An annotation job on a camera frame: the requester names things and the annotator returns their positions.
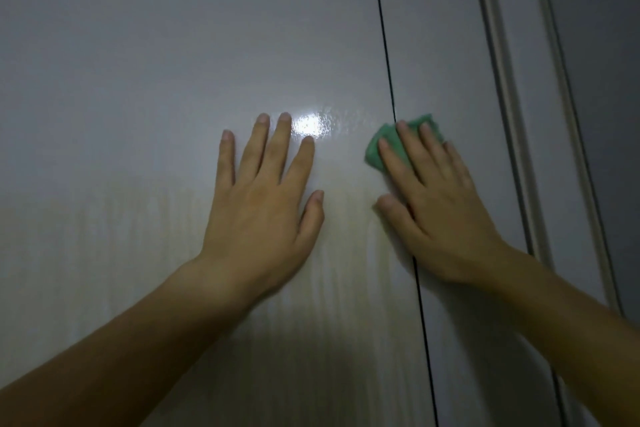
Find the narrow white wardrobe door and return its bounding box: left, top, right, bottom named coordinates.
left=371, top=0, right=568, bottom=427

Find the green cleaning cloth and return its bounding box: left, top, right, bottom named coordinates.
left=364, top=114, right=447, bottom=175

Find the person's left forearm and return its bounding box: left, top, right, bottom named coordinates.
left=0, top=258, right=262, bottom=427

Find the person's left hand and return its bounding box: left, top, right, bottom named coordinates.
left=197, top=112, right=326, bottom=303

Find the person's right forearm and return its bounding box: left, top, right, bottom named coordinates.
left=472, top=244, right=640, bottom=427

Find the wide white wardrobe door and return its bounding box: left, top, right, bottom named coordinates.
left=0, top=0, right=438, bottom=427

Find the person's right hand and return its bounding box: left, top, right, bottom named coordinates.
left=375, top=120, right=517, bottom=291

